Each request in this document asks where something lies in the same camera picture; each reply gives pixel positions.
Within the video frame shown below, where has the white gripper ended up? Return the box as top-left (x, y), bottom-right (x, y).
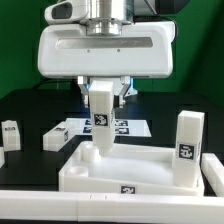
top-left (38, 1), bottom-right (174, 107)

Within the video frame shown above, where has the white desk tabletop tray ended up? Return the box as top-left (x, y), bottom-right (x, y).
top-left (59, 141), bottom-right (204, 196)

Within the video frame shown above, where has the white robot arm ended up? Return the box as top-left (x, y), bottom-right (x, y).
top-left (38, 0), bottom-right (191, 106)

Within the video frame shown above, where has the white marker sheet with tags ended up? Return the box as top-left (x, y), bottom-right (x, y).
top-left (66, 118), bottom-right (151, 137)

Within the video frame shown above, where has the white left fence piece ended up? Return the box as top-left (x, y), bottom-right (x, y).
top-left (0, 147), bottom-right (5, 168)

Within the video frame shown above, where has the white front fence bar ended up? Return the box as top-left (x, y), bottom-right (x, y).
top-left (0, 190), bottom-right (224, 224)

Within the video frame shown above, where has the white fence bar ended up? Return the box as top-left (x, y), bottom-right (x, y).
top-left (0, 190), bottom-right (224, 224)
top-left (201, 153), bottom-right (224, 197)

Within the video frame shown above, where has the white right fence bar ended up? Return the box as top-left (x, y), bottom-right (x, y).
top-left (201, 153), bottom-right (224, 197)

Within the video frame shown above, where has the black cable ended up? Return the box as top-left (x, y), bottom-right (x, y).
top-left (31, 78), bottom-right (79, 90)

